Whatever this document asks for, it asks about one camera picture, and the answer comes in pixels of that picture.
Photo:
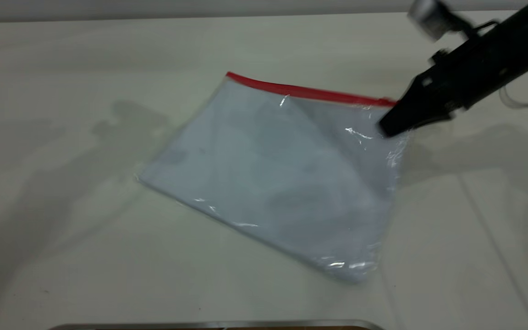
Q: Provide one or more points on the silver metal frame rim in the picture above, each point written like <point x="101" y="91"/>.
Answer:
<point x="200" y="325"/>

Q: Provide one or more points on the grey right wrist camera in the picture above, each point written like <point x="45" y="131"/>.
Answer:
<point x="429" y="18"/>

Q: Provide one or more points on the clear plastic zip bag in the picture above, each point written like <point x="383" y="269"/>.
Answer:
<point x="282" y="183"/>

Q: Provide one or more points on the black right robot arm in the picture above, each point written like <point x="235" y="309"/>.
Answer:
<point x="520" y="36"/>

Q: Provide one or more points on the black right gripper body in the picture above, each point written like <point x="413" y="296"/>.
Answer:
<point x="461" y="78"/>

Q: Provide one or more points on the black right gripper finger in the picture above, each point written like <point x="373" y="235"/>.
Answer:
<point x="417" y="120"/>
<point x="408" y="103"/>

